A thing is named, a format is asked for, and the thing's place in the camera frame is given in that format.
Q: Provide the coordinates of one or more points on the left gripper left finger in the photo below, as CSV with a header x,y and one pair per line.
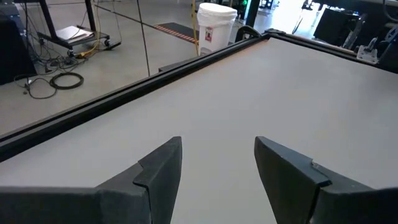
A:
x,y
77,207

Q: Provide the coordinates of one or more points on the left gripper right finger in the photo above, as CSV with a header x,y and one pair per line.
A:
x,y
295,196

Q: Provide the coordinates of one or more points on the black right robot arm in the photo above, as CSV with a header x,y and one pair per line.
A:
x,y
329,25

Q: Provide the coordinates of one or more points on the black equipment box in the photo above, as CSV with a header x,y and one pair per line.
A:
x,y
15,49

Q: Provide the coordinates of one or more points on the black perforated computer case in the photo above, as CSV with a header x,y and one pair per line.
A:
x,y
174,66

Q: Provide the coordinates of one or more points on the white flat sheet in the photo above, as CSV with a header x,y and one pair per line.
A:
x,y
73,32

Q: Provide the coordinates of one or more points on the white plastic bucket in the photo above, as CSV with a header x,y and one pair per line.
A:
x,y
216,28

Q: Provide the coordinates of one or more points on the black floor stand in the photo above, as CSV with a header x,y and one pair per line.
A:
x,y
252,12

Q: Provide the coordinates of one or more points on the black wheeled desk stand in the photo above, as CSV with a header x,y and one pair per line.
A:
x,y
90,15

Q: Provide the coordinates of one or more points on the black floor mat striped edge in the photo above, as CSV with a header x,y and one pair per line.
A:
x,y
177,29

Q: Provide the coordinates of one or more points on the black metal table frame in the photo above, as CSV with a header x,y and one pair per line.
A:
x,y
93,107

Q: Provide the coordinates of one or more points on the white mounting bracket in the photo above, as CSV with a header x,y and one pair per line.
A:
x,y
367,56

